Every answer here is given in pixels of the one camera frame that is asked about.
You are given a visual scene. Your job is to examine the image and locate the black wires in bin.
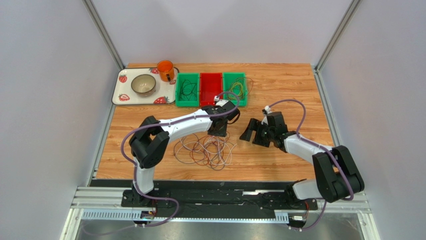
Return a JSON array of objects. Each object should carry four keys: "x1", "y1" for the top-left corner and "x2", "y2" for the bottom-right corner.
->
[{"x1": 178, "y1": 79, "x2": 199, "y2": 102}]

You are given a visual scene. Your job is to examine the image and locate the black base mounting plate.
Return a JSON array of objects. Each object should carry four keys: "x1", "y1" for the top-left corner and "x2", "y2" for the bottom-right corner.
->
[{"x1": 130, "y1": 180, "x2": 319, "y2": 219}]

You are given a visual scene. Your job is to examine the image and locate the red bin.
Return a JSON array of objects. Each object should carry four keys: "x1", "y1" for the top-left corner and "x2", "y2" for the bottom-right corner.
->
[{"x1": 199, "y1": 72, "x2": 223, "y2": 107}]

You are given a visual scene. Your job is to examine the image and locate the right green bin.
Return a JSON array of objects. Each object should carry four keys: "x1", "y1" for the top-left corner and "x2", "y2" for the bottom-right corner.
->
[{"x1": 222, "y1": 72, "x2": 248, "y2": 107}]

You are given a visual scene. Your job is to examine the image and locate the red wire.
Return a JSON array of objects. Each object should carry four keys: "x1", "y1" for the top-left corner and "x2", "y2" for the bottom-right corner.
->
[{"x1": 186, "y1": 134, "x2": 231, "y2": 168}]

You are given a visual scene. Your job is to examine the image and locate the green bin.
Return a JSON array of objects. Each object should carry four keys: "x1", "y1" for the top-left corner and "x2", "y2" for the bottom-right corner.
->
[
  {"x1": 175, "y1": 72, "x2": 200, "y2": 108},
  {"x1": 222, "y1": 72, "x2": 248, "y2": 107}
]

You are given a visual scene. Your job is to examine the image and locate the aluminium frame rail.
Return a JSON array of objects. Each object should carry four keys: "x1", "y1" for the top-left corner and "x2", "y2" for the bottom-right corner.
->
[{"x1": 60, "y1": 180, "x2": 380, "y2": 240}]

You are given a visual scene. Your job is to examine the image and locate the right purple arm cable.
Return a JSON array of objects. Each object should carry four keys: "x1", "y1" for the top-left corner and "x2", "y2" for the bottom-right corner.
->
[{"x1": 268, "y1": 98, "x2": 355, "y2": 232}]

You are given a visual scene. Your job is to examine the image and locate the strawberry pattern tray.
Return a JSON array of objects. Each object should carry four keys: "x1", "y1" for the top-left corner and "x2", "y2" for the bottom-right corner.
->
[{"x1": 111, "y1": 67, "x2": 179, "y2": 106}]

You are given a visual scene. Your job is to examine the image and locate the dark purple wire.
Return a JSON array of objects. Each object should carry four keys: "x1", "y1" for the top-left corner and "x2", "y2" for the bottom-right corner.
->
[{"x1": 173, "y1": 134, "x2": 234, "y2": 171}]

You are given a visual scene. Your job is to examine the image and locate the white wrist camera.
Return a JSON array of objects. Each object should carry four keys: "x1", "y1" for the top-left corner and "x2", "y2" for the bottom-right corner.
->
[
  {"x1": 213, "y1": 96, "x2": 229, "y2": 107},
  {"x1": 262, "y1": 105, "x2": 272, "y2": 116}
]

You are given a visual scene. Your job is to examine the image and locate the yellow green wires in bin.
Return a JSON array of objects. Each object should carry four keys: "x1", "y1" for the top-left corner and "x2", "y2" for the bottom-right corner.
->
[{"x1": 226, "y1": 77, "x2": 254, "y2": 101}]

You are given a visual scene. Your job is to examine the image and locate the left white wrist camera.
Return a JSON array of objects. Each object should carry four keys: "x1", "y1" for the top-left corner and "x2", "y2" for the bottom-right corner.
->
[{"x1": 213, "y1": 96, "x2": 229, "y2": 107}]

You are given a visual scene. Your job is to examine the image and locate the white wire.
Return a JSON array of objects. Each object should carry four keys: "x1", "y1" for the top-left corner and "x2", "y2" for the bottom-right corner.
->
[{"x1": 174, "y1": 132, "x2": 238, "y2": 167}]

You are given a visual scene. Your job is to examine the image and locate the orange mug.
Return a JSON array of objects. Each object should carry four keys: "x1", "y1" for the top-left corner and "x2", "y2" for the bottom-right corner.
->
[{"x1": 156, "y1": 60, "x2": 175, "y2": 82}]

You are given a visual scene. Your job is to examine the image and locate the left green bin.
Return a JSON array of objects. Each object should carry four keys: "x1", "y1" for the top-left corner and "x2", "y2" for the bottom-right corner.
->
[{"x1": 175, "y1": 72, "x2": 200, "y2": 108}]

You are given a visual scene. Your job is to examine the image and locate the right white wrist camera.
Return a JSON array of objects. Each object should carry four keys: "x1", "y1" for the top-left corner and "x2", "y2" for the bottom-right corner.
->
[{"x1": 262, "y1": 105, "x2": 272, "y2": 116}]

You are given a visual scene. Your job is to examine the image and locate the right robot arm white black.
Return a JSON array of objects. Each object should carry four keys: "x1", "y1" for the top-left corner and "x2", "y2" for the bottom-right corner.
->
[{"x1": 239, "y1": 112, "x2": 365, "y2": 203}]

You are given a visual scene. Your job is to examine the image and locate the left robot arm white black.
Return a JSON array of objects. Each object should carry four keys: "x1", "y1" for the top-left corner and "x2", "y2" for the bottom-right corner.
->
[{"x1": 120, "y1": 99, "x2": 241, "y2": 208}]

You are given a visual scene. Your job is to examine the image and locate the beige ceramic bowl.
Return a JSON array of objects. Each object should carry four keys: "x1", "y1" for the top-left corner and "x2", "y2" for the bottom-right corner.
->
[{"x1": 130, "y1": 74, "x2": 157, "y2": 97}]

